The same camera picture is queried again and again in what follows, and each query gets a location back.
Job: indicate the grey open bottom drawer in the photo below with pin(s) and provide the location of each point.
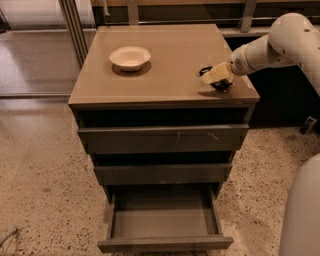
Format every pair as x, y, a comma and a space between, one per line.
160, 218

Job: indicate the grey middle drawer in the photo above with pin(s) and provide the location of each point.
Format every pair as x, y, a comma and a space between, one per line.
162, 174

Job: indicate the black rxbar chocolate bar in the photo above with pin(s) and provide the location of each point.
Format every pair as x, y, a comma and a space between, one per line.
224, 84

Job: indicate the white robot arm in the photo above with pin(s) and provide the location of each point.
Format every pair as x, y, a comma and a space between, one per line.
292, 40

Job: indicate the grey metal railing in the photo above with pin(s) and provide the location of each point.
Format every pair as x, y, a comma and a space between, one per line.
234, 18

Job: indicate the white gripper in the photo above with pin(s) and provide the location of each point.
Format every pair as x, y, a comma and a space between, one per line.
237, 63

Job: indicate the black caster wheel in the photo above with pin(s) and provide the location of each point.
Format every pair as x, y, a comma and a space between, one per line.
308, 125

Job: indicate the grey top drawer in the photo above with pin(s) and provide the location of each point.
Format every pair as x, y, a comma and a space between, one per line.
135, 140

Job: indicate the grey metal frame post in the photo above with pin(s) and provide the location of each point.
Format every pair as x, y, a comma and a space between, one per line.
72, 20

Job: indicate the white ceramic bowl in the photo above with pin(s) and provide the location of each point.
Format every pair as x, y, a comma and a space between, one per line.
130, 58

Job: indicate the grey drawer cabinet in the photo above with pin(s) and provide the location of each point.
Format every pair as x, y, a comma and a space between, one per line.
165, 92

